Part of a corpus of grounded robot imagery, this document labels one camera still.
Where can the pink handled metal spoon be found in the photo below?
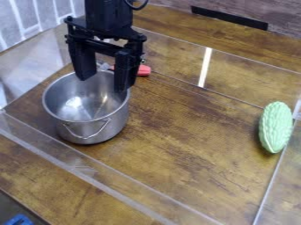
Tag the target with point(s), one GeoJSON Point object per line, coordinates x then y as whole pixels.
{"type": "Point", "coordinates": [145, 70]}

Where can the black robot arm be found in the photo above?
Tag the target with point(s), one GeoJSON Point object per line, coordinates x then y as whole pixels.
{"type": "Point", "coordinates": [110, 14]}

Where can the clear acrylic barrier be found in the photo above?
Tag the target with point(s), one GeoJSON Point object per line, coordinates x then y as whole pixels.
{"type": "Point", "coordinates": [185, 165]}

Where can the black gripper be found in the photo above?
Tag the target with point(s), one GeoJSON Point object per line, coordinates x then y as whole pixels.
{"type": "Point", "coordinates": [86, 41]}

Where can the black wall strip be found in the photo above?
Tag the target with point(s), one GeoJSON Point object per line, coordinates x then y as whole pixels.
{"type": "Point", "coordinates": [229, 18]}

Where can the steel pot with handle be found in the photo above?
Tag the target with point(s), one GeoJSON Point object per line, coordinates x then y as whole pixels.
{"type": "Point", "coordinates": [89, 112]}

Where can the blue object at corner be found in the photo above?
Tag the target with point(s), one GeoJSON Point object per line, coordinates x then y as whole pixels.
{"type": "Point", "coordinates": [21, 219]}

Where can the green bitter gourd toy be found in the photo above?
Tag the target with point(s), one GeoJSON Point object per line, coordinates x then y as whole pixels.
{"type": "Point", "coordinates": [276, 126]}

